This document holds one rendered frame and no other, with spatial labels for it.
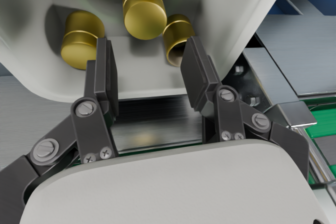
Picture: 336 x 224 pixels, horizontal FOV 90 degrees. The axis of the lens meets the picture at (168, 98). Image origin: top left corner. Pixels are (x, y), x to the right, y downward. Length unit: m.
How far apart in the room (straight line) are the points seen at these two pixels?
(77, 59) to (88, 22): 0.04
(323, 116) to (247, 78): 0.08
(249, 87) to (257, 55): 0.03
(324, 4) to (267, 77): 0.28
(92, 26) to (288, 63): 0.19
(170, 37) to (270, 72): 0.10
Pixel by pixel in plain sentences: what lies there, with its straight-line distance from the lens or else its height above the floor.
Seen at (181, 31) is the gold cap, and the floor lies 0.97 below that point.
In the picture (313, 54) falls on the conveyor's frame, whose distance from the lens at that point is 0.24.
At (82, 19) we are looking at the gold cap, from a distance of 0.18.
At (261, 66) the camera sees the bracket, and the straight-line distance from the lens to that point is 0.19.
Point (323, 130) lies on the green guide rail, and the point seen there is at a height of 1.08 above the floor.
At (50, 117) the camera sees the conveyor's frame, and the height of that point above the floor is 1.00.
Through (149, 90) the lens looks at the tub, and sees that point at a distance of 0.17.
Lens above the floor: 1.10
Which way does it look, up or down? 30 degrees down
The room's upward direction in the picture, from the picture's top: 168 degrees clockwise
